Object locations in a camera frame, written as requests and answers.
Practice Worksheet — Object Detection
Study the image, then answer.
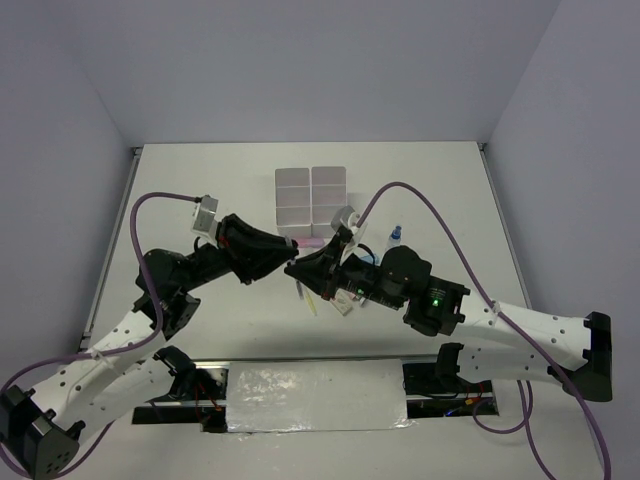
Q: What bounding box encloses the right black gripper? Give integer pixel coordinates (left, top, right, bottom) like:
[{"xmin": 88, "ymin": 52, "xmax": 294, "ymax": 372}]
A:
[{"xmin": 284, "ymin": 233, "xmax": 403, "ymax": 309}]

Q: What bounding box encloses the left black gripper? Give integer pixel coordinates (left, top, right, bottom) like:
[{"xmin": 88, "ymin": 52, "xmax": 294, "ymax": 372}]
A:
[{"xmin": 179, "ymin": 213, "xmax": 298, "ymax": 293}]

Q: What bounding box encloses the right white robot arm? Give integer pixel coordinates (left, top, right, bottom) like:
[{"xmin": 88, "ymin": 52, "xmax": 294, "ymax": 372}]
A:
[{"xmin": 285, "ymin": 239, "xmax": 613, "ymax": 402}]

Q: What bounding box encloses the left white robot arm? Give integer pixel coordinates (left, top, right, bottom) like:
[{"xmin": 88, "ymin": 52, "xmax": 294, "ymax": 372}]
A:
[{"xmin": 1, "ymin": 214, "xmax": 298, "ymax": 479}]

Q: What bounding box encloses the pink highlighter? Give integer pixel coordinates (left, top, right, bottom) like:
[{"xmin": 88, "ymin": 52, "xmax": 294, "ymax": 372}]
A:
[{"xmin": 295, "ymin": 238, "xmax": 326, "ymax": 249}]

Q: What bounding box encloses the yellow pen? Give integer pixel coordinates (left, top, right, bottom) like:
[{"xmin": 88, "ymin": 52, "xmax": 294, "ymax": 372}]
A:
[{"xmin": 302, "ymin": 287, "xmax": 318, "ymax": 316}]

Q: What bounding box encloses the white eraser box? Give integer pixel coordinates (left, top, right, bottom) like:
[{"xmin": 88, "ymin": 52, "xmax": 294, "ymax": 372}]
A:
[{"xmin": 330, "ymin": 292, "xmax": 353, "ymax": 316}]

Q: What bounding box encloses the left white divided container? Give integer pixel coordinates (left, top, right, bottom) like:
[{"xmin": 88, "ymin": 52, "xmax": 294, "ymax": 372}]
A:
[{"xmin": 274, "ymin": 167, "xmax": 312, "ymax": 239}]

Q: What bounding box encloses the blue correction tape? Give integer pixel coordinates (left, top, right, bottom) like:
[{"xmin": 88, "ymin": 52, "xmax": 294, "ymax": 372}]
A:
[{"xmin": 360, "ymin": 254, "xmax": 380, "ymax": 265}]

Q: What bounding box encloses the small blue-capped bottle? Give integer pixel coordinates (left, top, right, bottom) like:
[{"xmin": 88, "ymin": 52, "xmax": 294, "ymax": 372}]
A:
[{"xmin": 384, "ymin": 225, "xmax": 402, "ymax": 253}]

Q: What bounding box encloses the silver foil panel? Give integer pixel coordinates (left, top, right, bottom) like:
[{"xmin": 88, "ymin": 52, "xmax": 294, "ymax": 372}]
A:
[{"xmin": 226, "ymin": 359, "xmax": 410, "ymax": 433}]

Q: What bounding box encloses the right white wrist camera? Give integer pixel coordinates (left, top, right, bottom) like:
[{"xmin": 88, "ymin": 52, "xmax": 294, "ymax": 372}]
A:
[{"xmin": 330, "ymin": 205, "xmax": 367, "ymax": 261}]

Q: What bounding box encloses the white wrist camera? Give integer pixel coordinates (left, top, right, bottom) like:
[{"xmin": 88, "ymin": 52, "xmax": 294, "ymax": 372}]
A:
[
  {"xmin": 330, "ymin": 205, "xmax": 367, "ymax": 261},
  {"xmin": 191, "ymin": 195, "xmax": 218, "ymax": 242}
]

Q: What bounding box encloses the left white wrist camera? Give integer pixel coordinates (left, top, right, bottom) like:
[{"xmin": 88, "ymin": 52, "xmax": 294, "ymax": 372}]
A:
[{"xmin": 191, "ymin": 195, "xmax": 218, "ymax": 242}]

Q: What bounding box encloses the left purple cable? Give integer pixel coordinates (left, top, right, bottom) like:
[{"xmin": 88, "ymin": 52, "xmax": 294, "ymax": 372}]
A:
[{"xmin": 0, "ymin": 192, "xmax": 206, "ymax": 476}]

